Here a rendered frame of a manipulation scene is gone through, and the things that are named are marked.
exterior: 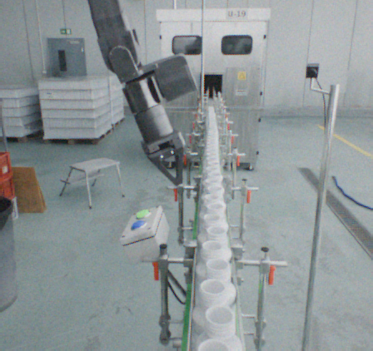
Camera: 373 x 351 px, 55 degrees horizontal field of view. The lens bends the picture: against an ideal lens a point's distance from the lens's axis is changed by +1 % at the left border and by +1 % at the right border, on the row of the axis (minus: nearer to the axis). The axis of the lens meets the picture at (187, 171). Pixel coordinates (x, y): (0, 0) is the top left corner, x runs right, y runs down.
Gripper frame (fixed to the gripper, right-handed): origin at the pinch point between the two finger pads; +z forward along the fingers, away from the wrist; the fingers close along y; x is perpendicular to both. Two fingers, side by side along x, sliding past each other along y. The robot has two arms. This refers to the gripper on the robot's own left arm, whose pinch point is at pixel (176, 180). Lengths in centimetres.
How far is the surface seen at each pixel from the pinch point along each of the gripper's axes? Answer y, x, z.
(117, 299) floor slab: 153, 48, 98
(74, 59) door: 1028, 20, -166
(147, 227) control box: 10.4, 8.9, 9.8
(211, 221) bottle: 0.4, -3.2, 10.8
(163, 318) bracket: 3.9, 13.7, 27.7
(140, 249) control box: 9.7, 12.4, 13.6
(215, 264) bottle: -13.5, 1.0, 11.7
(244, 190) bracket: 39, -23, 23
